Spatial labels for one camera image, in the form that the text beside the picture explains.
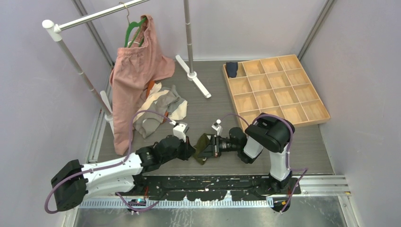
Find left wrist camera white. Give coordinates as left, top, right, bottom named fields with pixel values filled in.
left=173, top=122, right=189, bottom=142

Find navy underwear cream waistband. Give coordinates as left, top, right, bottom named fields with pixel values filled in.
left=226, top=62, right=238, bottom=78

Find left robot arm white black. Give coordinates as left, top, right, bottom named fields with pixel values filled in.
left=44, top=135, right=195, bottom=214

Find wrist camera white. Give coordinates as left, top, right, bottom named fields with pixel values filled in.
left=212, top=119, right=222, bottom=136
left=173, top=122, right=189, bottom=142

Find purple cable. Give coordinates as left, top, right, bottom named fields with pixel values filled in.
left=44, top=109, right=175, bottom=215
left=219, top=113, right=308, bottom=214

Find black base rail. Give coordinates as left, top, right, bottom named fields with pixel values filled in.
left=122, top=175, right=301, bottom=201

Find wooden compartment tray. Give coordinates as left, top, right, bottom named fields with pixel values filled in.
left=223, top=54, right=331, bottom=127

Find white metal clothes rack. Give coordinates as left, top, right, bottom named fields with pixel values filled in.
left=42, top=0, right=212, bottom=134

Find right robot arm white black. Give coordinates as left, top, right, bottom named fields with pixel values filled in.
left=194, top=113, right=295, bottom=193

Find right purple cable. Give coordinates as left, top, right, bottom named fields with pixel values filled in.
left=219, top=113, right=308, bottom=214

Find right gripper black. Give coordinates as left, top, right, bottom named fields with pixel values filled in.
left=199, top=133, right=241, bottom=157

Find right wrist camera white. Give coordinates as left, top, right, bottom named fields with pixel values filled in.
left=212, top=119, right=222, bottom=136

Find olive green underwear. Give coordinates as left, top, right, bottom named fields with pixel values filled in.
left=193, top=133, right=211, bottom=165

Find orange underwear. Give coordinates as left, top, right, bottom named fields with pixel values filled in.
left=146, top=80, right=155, bottom=98

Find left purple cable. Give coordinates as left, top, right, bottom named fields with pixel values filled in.
left=44, top=109, right=175, bottom=215

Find pink trousers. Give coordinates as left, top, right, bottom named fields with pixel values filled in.
left=110, top=15, right=175, bottom=155

